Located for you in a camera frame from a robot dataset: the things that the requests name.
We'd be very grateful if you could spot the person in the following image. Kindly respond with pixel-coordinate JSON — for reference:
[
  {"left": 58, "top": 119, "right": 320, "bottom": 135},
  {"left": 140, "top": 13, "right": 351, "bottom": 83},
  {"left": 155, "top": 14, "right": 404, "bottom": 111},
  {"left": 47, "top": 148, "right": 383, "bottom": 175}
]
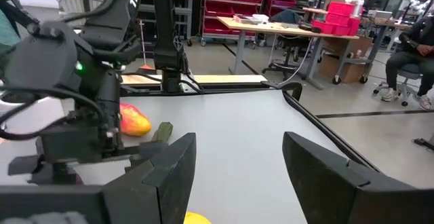
[{"left": 380, "top": 12, "right": 434, "bottom": 112}]

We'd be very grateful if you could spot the grey wheeled chair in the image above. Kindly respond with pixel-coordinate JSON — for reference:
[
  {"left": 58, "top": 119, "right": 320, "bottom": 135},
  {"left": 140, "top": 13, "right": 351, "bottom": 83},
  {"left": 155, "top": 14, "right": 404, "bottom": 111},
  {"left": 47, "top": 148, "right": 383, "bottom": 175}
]
[{"left": 372, "top": 63, "right": 427, "bottom": 108}]

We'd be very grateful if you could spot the green cucumber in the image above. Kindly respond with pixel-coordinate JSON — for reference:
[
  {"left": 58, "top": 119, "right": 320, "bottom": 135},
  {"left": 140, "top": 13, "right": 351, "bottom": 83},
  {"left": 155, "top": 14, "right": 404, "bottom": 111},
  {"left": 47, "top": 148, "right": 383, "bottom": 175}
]
[{"left": 151, "top": 122, "right": 174, "bottom": 144}]

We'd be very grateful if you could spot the yellow-orange lemon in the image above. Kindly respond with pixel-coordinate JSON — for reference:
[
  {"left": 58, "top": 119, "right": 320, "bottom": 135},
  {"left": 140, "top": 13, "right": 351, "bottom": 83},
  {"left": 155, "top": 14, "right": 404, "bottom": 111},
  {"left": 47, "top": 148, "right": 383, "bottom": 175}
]
[{"left": 183, "top": 211, "right": 212, "bottom": 224}]

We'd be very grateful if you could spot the stack of red bins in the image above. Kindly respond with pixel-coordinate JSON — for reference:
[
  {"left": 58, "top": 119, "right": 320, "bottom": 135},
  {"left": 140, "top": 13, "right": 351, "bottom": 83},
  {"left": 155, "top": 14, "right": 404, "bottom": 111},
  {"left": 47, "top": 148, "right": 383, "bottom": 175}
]
[{"left": 311, "top": 1, "right": 362, "bottom": 37}]

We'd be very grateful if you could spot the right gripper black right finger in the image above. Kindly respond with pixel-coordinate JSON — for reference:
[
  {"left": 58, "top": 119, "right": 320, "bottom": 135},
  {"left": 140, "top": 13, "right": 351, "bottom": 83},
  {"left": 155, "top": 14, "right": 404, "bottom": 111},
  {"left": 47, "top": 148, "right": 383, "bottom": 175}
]
[{"left": 282, "top": 131, "right": 434, "bottom": 224}]

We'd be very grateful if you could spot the black table frame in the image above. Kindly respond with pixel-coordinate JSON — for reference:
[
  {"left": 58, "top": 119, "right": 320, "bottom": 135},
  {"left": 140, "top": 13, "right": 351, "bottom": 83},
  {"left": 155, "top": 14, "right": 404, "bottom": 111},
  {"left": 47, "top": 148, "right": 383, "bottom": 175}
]
[{"left": 120, "top": 80, "right": 381, "bottom": 172}]

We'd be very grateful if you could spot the wooden top work table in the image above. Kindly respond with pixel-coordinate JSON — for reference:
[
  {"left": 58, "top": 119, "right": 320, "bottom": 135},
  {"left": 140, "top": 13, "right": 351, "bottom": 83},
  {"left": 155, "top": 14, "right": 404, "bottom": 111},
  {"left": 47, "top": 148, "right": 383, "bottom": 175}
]
[{"left": 216, "top": 15, "right": 361, "bottom": 91}]

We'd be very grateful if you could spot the red bin shelving rack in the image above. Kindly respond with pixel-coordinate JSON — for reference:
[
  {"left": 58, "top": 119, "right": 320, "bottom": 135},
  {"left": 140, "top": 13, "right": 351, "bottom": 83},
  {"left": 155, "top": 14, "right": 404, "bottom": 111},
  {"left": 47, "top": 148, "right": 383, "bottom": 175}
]
[{"left": 202, "top": 0, "right": 317, "bottom": 39}]

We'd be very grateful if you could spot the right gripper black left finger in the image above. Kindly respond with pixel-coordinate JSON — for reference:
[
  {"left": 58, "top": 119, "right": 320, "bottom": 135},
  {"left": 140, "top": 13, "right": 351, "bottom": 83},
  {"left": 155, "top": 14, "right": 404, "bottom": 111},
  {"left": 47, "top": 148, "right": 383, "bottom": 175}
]
[{"left": 101, "top": 132, "right": 197, "bottom": 224}]

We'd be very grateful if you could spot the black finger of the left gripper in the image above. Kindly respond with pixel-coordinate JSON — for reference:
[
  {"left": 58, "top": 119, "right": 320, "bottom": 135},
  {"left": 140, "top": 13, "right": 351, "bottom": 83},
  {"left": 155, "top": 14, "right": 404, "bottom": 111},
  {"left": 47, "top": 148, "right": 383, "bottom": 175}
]
[{"left": 30, "top": 162, "right": 84, "bottom": 186}]

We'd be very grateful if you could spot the black cable loop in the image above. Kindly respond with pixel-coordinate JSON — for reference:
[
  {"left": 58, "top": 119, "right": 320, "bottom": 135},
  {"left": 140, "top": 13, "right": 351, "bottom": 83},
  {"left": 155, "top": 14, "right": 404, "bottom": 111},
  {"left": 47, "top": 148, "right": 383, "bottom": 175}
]
[{"left": 262, "top": 80, "right": 303, "bottom": 102}]

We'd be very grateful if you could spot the red and yellow mango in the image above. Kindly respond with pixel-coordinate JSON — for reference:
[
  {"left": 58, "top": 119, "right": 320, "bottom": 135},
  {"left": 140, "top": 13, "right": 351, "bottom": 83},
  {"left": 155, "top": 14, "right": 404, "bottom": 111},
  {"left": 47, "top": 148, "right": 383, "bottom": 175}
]
[{"left": 119, "top": 102, "right": 153, "bottom": 138}]

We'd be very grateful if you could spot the black office chair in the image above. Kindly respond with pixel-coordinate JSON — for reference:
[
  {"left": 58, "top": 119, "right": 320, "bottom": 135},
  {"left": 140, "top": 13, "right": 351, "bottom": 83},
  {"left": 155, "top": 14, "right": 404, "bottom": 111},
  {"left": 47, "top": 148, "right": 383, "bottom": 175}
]
[{"left": 262, "top": 9, "right": 308, "bottom": 83}]

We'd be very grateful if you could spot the orange broom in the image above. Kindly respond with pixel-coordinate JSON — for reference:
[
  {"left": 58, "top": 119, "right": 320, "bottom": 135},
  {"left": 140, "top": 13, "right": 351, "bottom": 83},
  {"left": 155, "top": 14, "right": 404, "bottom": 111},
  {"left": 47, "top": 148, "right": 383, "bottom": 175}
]
[{"left": 138, "top": 19, "right": 157, "bottom": 73}]

